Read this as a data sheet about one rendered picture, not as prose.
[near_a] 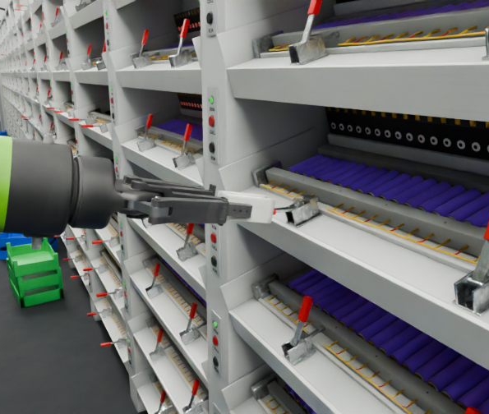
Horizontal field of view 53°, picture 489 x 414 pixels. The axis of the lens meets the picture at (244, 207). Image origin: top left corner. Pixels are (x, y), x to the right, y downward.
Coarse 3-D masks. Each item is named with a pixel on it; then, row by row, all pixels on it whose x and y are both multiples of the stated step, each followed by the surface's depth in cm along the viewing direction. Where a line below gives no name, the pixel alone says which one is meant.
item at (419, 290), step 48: (288, 144) 82; (336, 144) 80; (384, 144) 70; (288, 240) 64; (336, 240) 57; (384, 240) 54; (384, 288) 49; (432, 288) 45; (432, 336) 45; (480, 336) 39
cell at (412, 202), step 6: (432, 186) 58; (438, 186) 58; (444, 186) 58; (450, 186) 58; (426, 192) 57; (432, 192) 57; (438, 192) 58; (414, 198) 57; (420, 198) 57; (426, 198) 57; (408, 204) 57; (414, 204) 56; (420, 204) 56
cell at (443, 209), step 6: (468, 192) 55; (474, 192) 55; (480, 192) 55; (456, 198) 54; (462, 198) 54; (468, 198) 54; (474, 198) 54; (444, 204) 54; (450, 204) 54; (456, 204) 54; (462, 204) 54; (432, 210) 53; (438, 210) 53; (444, 210) 53; (450, 210) 53; (444, 216) 53
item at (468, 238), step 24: (288, 192) 71; (312, 192) 68; (336, 192) 63; (360, 192) 61; (384, 216) 56; (408, 216) 53; (432, 216) 51; (408, 240) 52; (432, 240) 51; (456, 240) 48; (480, 240) 45
